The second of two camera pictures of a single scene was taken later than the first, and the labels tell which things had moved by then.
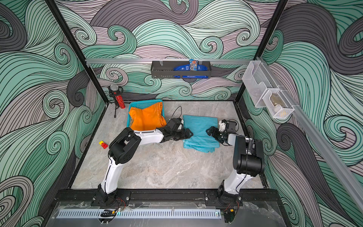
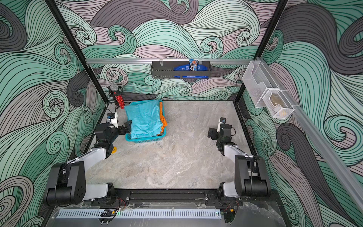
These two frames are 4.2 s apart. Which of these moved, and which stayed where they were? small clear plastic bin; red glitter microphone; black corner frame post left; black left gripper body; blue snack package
Moved: black left gripper body
Stayed: blue snack package; red glitter microphone; small clear plastic bin; black corner frame post left
